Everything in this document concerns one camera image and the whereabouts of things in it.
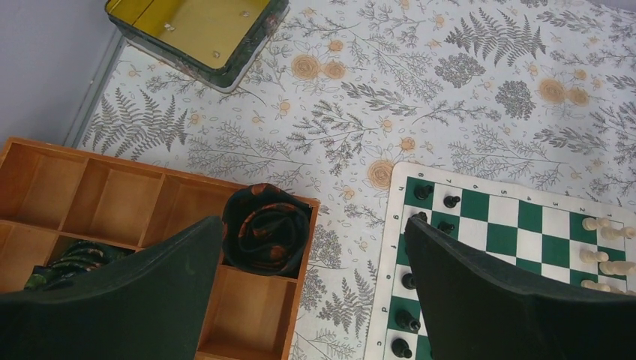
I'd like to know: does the empty gold tin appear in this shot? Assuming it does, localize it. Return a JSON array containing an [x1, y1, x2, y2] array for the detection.
[[105, 0, 290, 93]]

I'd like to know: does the floral table mat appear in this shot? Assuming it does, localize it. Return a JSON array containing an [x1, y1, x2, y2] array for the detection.
[[78, 1, 635, 359]]

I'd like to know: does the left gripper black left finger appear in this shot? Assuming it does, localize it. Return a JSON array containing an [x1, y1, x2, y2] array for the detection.
[[1, 216, 223, 359]]

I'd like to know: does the green white chess board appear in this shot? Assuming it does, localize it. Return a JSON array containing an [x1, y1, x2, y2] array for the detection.
[[364, 162, 635, 359]]

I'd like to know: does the dark spinning top upper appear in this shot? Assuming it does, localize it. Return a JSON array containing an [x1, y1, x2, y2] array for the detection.
[[24, 240, 134, 290]]

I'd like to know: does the orange compartment tray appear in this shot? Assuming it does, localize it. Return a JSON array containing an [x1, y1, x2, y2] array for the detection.
[[1, 138, 319, 359]]

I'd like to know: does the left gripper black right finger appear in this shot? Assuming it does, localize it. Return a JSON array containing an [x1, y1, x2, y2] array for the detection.
[[404, 215, 635, 359]]

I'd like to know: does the black chess pawn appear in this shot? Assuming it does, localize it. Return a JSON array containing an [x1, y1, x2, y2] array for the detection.
[[391, 338, 413, 359]]

